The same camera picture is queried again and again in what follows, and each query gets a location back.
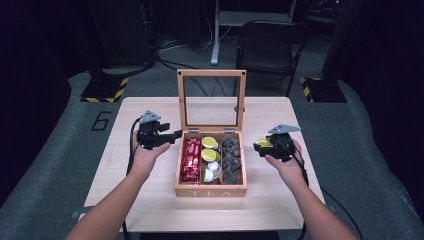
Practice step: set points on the striped black stand base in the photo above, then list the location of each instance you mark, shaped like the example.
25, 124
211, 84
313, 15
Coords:
325, 90
105, 90

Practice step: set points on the row of red stick packets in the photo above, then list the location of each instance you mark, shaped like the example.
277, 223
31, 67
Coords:
191, 160

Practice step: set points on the black equipment cabinet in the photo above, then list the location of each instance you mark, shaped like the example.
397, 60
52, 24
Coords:
123, 33

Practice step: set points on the grey desk with white leg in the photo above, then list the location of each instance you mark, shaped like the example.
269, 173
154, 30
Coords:
216, 40

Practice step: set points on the black folding chair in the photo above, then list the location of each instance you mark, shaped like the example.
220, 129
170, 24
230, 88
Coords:
270, 50

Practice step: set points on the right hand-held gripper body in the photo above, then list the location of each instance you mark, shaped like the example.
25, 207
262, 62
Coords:
283, 146

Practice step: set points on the white capsule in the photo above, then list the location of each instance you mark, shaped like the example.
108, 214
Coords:
213, 165
208, 175

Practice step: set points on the grey tape strip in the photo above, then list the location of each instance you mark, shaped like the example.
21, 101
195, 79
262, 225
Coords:
76, 214
332, 208

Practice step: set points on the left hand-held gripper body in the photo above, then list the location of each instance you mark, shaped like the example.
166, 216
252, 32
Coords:
150, 135

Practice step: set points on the yellow lid capsule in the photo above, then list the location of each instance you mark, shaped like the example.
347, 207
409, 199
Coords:
209, 155
263, 142
209, 142

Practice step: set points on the pile of dark tea bags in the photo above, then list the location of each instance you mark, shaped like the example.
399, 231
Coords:
230, 160

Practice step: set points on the person's right hand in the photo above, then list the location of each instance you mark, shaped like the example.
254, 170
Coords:
293, 171

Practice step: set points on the wooden tea box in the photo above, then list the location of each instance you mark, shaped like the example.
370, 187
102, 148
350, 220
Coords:
211, 191

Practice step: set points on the person's left hand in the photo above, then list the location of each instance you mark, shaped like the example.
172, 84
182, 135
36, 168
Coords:
143, 160

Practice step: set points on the black table grommet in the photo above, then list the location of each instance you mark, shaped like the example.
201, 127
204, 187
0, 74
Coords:
237, 109

